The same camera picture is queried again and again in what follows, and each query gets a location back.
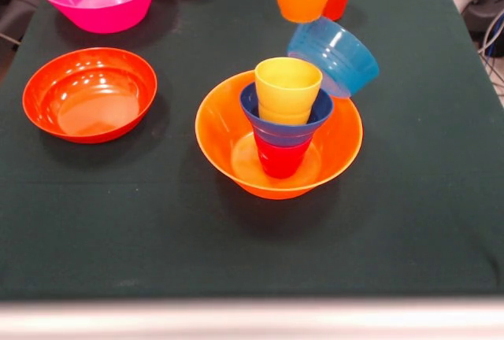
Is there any magenta cup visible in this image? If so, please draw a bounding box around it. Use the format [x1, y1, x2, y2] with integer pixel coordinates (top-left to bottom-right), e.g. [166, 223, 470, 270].
[254, 131, 313, 179]

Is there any dark blue bowl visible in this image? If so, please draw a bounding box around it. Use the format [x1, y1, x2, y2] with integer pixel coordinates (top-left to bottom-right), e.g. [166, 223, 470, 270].
[239, 82, 335, 149]

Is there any yellow cup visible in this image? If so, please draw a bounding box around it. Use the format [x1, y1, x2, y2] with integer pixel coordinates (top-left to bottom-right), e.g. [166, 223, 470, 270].
[254, 57, 324, 127]

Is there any light blue bowl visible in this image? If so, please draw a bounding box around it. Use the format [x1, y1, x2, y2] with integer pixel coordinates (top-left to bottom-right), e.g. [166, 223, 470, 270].
[286, 16, 381, 99]

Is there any shallow red-orange bowl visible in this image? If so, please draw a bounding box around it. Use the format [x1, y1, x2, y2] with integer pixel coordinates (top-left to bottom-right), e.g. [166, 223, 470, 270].
[22, 47, 158, 145]

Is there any dark green tablecloth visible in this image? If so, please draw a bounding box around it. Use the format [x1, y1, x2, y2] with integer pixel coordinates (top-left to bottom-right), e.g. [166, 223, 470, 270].
[0, 0, 504, 301]

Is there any tangle of floor cables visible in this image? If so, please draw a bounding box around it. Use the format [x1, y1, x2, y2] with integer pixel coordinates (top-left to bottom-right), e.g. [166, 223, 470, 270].
[477, 11, 504, 99]

